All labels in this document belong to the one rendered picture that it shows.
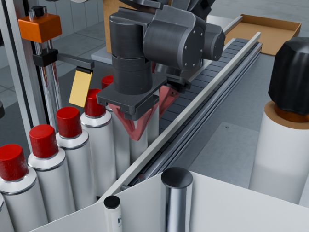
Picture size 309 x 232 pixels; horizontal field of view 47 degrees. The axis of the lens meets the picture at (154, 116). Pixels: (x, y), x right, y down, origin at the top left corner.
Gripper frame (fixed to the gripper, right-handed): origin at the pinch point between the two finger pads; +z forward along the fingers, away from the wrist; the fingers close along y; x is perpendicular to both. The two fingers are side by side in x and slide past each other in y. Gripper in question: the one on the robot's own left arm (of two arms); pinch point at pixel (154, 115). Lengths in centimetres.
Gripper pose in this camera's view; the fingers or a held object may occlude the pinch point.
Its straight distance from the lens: 77.6
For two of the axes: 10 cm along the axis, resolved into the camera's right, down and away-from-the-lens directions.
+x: 3.9, 1.3, 9.1
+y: 8.8, 2.6, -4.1
